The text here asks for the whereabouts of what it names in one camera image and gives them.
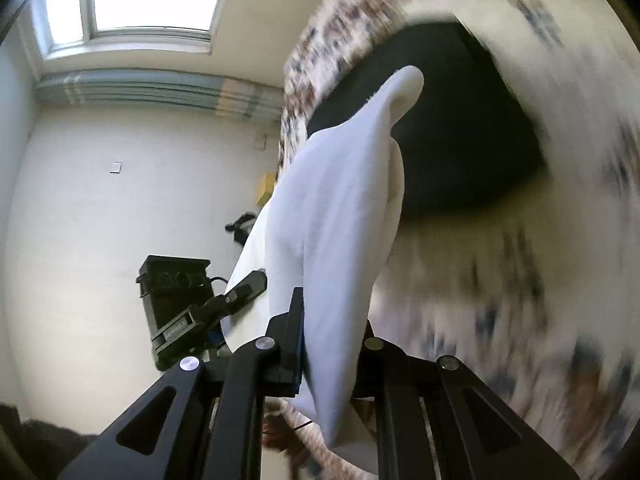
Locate white t-shirt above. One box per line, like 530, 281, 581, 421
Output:
220, 65, 426, 476

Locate black folded clothes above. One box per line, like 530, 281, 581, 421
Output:
307, 20, 551, 223

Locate green striped curtain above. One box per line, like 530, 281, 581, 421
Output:
35, 71, 283, 122

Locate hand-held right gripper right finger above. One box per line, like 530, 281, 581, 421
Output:
350, 319, 581, 480

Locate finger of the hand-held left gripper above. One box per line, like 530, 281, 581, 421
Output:
232, 269, 267, 307
190, 284, 253, 322

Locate yellow box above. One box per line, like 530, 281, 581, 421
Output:
254, 172, 277, 208

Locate black crumpled cloth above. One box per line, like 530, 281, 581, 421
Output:
225, 212, 258, 243

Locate bed with floral sheet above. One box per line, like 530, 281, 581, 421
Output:
277, 0, 640, 480

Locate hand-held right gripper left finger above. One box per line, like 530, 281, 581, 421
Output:
57, 287, 306, 480

